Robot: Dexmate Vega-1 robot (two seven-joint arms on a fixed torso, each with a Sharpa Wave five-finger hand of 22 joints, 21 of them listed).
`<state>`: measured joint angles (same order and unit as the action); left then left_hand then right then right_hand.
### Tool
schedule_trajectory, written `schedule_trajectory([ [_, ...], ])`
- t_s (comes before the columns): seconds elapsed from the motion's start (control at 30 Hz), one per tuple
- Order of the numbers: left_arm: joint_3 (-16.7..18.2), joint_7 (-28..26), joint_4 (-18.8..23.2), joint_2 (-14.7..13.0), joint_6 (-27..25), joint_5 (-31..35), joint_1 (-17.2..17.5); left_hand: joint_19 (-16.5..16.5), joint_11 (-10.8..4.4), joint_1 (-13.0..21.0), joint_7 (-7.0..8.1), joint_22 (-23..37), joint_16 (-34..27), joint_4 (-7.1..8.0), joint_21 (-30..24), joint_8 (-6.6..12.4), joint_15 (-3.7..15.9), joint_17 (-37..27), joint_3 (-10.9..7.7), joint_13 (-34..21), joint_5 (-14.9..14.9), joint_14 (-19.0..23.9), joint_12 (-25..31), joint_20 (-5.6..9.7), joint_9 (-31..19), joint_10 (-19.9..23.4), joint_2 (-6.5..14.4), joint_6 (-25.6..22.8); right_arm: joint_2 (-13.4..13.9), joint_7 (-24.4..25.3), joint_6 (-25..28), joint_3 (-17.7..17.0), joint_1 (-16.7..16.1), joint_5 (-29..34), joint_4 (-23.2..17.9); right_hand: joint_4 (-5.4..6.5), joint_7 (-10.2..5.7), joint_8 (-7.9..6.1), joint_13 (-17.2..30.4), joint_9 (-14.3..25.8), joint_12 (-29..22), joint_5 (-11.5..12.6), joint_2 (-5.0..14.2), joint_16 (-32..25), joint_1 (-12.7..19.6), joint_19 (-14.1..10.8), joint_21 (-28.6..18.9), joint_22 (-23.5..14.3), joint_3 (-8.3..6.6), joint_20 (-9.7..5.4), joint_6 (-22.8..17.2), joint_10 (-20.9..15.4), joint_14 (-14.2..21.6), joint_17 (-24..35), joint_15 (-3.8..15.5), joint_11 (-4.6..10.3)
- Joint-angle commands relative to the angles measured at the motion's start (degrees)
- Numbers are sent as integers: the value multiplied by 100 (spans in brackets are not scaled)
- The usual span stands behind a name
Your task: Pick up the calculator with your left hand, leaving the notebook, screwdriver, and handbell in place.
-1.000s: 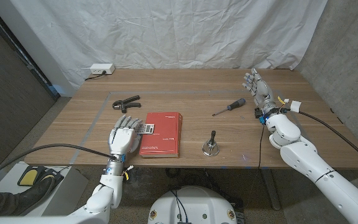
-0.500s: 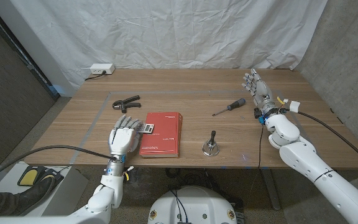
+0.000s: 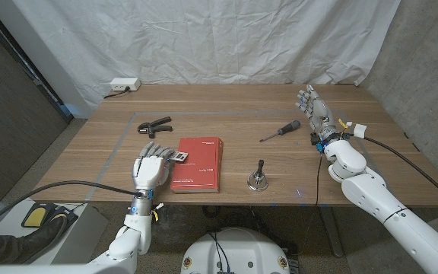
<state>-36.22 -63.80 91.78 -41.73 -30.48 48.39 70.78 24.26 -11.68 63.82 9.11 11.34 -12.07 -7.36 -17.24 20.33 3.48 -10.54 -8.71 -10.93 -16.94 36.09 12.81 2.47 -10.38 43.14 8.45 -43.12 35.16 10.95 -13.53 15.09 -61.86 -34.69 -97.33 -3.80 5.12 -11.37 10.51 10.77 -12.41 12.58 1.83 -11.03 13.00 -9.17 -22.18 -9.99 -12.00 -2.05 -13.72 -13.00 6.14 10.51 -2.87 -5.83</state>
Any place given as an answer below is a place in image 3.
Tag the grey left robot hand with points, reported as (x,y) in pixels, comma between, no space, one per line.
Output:
(148,169)

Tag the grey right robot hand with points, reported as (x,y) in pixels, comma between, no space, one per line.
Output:
(321,114)

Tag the small grey calculator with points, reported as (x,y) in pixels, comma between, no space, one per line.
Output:
(181,156)

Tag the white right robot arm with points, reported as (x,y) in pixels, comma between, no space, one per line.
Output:
(371,194)

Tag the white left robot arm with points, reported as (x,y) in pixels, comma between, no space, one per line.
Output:
(139,224)

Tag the black hand grip clamp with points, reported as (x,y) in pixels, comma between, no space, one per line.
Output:
(153,128)

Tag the red notebook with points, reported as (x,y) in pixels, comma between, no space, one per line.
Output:
(200,163)

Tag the grey tape outline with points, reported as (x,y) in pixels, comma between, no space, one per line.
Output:
(204,113)

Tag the white floor board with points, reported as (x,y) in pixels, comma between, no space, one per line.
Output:
(86,228)

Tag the white power strip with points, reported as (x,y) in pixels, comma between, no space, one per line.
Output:
(125,83)

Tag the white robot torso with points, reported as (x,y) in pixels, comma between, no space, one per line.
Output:
(238,251)

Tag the yellow black foot pedal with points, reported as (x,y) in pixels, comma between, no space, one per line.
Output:
(36,216)

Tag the white backdrop cloth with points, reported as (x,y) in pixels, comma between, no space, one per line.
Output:
(204,42)

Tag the person's dark leg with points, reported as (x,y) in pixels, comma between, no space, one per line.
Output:
(17,243)

